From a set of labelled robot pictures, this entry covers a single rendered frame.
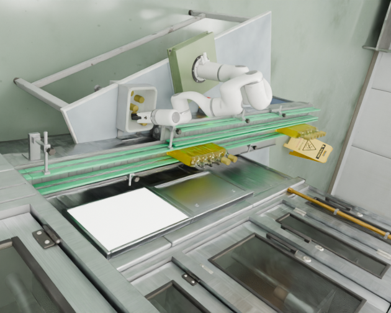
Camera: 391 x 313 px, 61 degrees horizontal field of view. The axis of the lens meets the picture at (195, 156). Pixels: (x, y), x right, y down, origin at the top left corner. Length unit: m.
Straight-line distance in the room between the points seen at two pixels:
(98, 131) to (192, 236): 0.69
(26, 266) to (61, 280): 0.08
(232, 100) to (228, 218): 0.54
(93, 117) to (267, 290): 1.06
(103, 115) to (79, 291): 1.16
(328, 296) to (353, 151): 6.34
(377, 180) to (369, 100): 1.60
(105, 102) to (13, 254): 1.06
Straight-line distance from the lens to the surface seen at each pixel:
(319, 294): 1.36
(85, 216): 1.42
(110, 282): 0.62
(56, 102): 1.78
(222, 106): 1.44
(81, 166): 1.45
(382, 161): 7.47
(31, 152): 1.45
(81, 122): 1.62
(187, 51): 1.84
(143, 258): 1.24
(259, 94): 1.46
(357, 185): 7.71
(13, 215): 0.84
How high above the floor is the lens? 2.11
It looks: 37 degrees down
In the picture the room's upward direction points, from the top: 117 degrees clockwise
